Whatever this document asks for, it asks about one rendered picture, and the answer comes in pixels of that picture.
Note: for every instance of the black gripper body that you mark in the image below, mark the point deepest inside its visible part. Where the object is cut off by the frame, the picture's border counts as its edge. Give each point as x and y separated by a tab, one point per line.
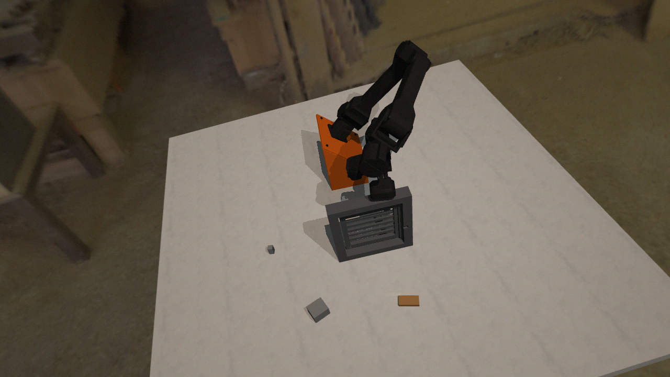
383	187

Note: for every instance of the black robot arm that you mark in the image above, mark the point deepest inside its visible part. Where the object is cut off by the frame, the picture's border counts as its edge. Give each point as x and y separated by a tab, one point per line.
410	65

